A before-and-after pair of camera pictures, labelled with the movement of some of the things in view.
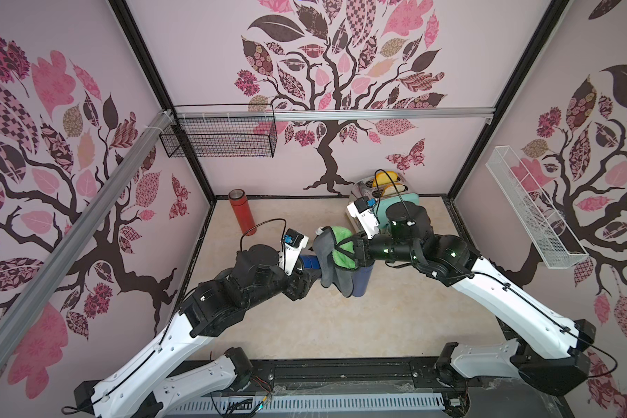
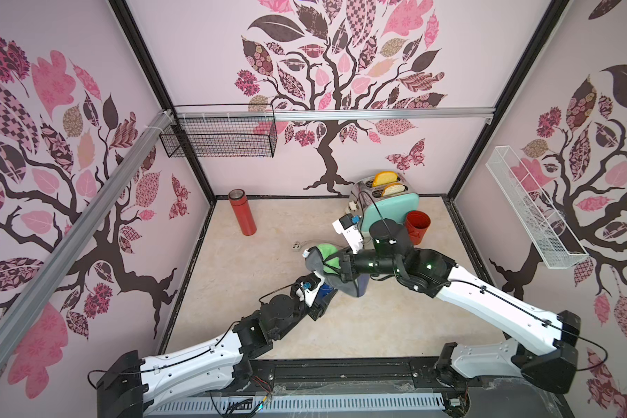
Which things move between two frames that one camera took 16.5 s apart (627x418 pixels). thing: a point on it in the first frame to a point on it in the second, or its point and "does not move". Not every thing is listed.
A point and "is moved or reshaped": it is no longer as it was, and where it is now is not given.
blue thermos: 310,261 to 325,289
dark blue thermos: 360,279 does not move
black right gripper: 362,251 to 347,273
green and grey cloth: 334,251 is moved or reshaped
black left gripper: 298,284 to 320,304
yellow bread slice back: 381,178 does not move
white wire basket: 554,242 does not move
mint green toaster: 386,190 does not move
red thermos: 240,203 does not move
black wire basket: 221,131 does not move
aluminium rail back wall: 248,115 does not move
